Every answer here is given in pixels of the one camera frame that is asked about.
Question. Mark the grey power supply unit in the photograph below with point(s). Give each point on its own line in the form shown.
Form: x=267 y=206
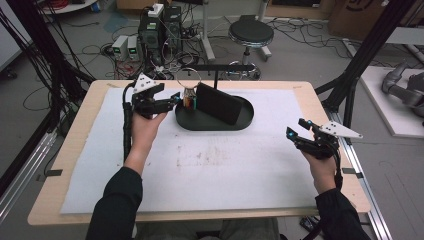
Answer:
x=133 y=46
x=119 y=46

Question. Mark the person's left hand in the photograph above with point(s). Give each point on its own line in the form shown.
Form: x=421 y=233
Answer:
x=143 y=131

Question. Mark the black oval tray with hanger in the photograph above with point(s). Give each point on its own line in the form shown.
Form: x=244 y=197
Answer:
x=206 y=124

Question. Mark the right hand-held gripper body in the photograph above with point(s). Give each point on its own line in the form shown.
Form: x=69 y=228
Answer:
x=321 y=148

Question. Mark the black wallet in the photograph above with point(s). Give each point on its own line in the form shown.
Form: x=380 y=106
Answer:
x=218 y=103

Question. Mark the cardboard box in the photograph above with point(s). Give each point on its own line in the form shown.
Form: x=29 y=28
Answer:
x=360 y=16

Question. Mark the white floor platform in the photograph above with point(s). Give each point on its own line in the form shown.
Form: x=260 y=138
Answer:
x=383 y=103

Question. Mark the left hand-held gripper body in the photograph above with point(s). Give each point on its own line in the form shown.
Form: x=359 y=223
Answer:
x=143 y=105

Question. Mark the person's right hand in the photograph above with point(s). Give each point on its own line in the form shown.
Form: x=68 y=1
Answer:
x=325 y=173

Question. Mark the black computer tower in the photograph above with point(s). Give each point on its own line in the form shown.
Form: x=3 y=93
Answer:
x=156 y=36

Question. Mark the white power adapter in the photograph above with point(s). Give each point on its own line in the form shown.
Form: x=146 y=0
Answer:
x=156 y=10

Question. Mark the black round stool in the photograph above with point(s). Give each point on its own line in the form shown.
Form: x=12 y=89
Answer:
x=250 y=32

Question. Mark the aluminium rail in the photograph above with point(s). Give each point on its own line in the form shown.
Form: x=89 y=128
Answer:
x=366 y=186
x=23 y=176

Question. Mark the white table mat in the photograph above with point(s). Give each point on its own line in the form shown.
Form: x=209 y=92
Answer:
x=233 y=173

